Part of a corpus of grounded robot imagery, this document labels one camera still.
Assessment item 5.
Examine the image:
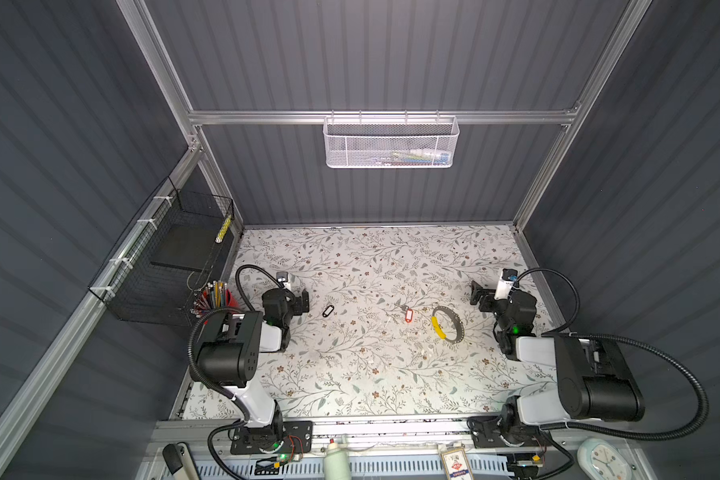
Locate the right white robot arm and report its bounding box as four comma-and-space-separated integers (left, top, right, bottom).
470, 280, 645, 446

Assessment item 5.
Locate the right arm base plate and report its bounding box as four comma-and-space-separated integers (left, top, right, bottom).
466, 415, 547, 448

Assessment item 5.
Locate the black cable conduit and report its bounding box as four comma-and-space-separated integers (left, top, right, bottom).
515, 267, 710, 442
187, 263, 284, 480

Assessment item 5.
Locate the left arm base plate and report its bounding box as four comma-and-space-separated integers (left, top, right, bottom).
229, 421, 314, 455

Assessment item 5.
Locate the red pencil cup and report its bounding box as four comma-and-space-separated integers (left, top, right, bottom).
189, 280, 241, 326

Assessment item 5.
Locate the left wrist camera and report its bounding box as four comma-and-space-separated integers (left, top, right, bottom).
276, 271, 293, 290

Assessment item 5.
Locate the left black cable conduit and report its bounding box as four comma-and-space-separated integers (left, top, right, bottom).
187, 263, 284, 480

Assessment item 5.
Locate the yellow marker in basket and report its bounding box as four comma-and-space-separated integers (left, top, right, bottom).
215, 215, 232, 244

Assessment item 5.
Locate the black wire basket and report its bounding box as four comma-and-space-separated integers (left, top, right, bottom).
89, 181, 235, 326

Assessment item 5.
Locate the white wire mesh basket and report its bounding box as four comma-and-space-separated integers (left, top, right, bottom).
322, 115, 460, 169

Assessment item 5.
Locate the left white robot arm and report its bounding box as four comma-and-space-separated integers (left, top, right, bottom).
187, 288, 313, 455

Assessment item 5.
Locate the right black cable conduit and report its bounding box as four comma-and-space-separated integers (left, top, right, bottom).
515, 267, 710, 442

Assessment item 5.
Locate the playing card box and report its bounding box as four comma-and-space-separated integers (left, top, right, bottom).
439, 446, 474, 480

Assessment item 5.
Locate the white bottle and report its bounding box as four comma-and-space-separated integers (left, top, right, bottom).
323, 439, 352, 480

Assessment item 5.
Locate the pale green alarm clock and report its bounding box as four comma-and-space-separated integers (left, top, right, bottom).
576, 438, 633, 480

